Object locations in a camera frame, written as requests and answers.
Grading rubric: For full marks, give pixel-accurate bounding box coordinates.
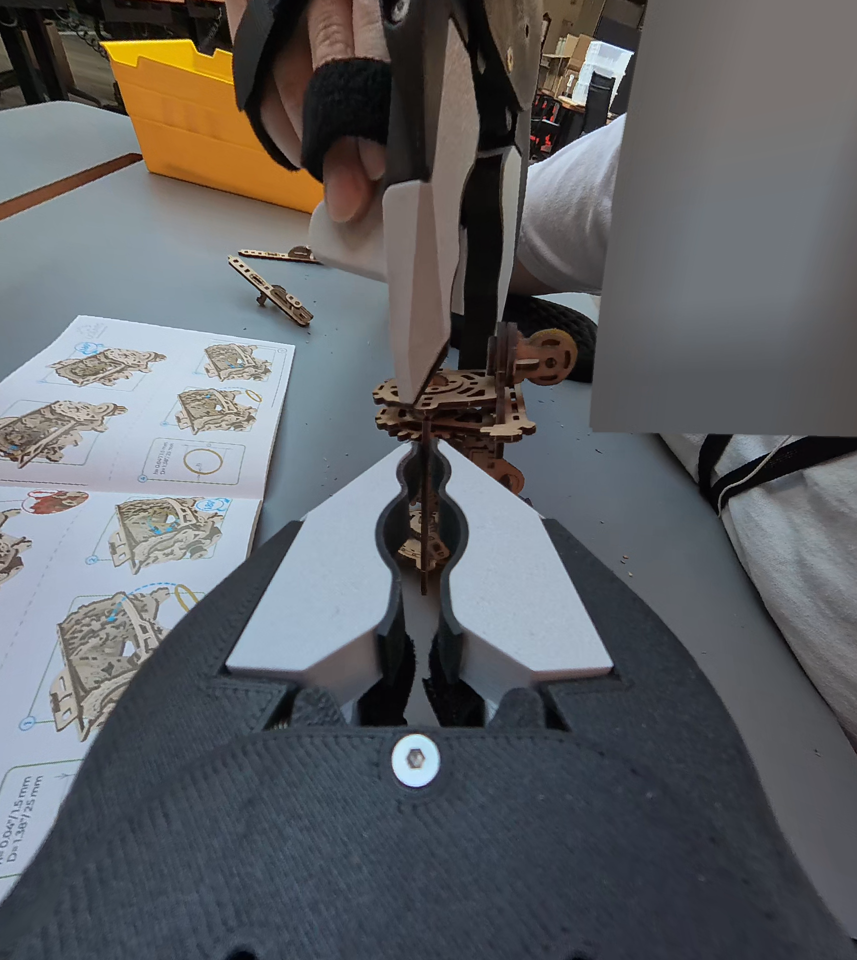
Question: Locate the yellow plastic bin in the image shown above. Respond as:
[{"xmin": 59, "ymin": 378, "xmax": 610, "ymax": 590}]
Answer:
[{"xmin": 100, "ymin": 37, "xmax": 325, "ymax": 215}]

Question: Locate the black wrist rest pad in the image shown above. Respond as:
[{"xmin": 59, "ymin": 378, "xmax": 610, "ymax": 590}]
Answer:
[{"xmin": 503, "ymin": 292, "xmax": 598, "ymax": 384}]

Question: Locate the black strap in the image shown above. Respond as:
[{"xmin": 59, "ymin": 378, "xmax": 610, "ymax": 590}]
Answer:
[{"xmin": 698, "ymin": 433, "xmax": 857, "ymax": 515}]

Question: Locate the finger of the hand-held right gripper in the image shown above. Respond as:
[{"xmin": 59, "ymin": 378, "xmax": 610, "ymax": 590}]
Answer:
[
  {"xmin": 382, "ymin": 13, "xmax": 480, "ymax": 404},
  {"xmin": 460, "ymin": 144, "xmax": 531, "ymax": 355}
]

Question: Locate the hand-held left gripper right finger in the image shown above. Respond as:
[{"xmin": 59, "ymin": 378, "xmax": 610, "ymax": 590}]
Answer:
[{"xmin": 428, "ymin": 438, "xmax": 616, "ymax": 726}]

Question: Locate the illustrated instruction booklet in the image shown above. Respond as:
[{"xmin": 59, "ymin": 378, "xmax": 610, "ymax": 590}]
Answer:
[{"xmin": 0, "ymin": 315, "xmax": 296, "ymax": 931}]

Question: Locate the adjacent grey desk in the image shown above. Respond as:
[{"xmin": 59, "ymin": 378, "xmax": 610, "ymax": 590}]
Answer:
[{"xmin": 0, "ymin": 99, "xmax": 146, "ymax": 241}]

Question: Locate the thin white cable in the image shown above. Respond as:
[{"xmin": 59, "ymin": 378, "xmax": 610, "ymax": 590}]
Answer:
[{"xmin": 724, "ymin": 435, "xmax": 801, "ymax": 498}]

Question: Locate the wooden mechanical puzzle model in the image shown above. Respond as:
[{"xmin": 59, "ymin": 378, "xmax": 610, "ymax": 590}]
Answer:
[{"xmin": 372, "ymin": 322, "xmax": 580, "ymax": 597}]

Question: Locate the long wooden strip with peg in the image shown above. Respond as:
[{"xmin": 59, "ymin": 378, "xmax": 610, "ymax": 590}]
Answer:
[{"xmin": 228, "ymin": 255, "xmax": 315, "ymax": 329}]

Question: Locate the person's white shirt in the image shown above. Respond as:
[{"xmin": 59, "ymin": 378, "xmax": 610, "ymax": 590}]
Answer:
[{"xmin": 511, "ymin": 112, "xmax": 857, "ymax": 811}]

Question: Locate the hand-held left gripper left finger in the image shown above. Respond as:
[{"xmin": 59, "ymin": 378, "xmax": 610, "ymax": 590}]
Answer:
[{"xmin": 226, "ymin": 442, "xmax": 418, "ymax": 726}]

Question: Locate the person's right hand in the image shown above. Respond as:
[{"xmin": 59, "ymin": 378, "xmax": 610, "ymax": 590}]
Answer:
[{"xmin": 250, "ymin": 0, "xmax": 392, "ymax": 224}]

